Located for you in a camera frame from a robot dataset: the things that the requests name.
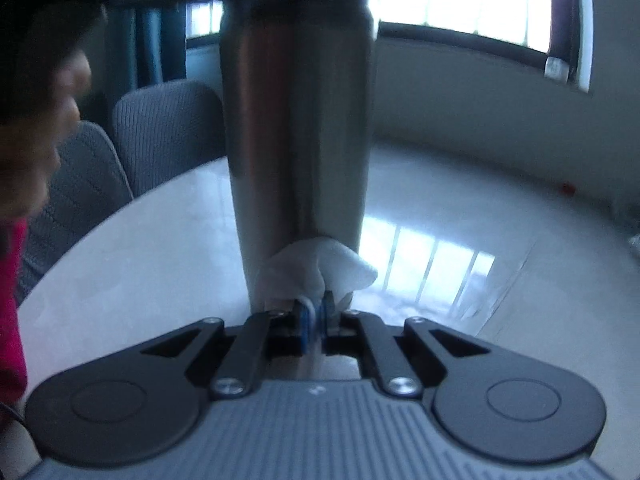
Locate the white cleaning cloth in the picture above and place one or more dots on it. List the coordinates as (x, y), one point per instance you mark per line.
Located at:
(310, 267)

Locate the small white sill device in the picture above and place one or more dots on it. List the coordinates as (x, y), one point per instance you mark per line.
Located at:
(555, 67)

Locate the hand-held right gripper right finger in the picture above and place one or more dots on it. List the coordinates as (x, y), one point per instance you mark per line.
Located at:
(328, 321)

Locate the grey fabric chair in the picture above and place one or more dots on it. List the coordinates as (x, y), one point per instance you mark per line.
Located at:
(165, 135)
(75, 195)

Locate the person's red garment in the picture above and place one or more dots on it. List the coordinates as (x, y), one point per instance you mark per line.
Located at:
(11, 320)

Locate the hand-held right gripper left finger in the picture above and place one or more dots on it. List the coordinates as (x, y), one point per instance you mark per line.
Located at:
(303, 327)

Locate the person's head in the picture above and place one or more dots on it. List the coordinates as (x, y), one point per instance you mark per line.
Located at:
(40, 85)

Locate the dark framed window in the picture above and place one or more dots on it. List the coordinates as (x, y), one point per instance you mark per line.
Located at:
(475, 0)

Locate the teal curtain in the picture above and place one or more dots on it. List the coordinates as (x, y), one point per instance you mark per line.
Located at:
(150, 45)

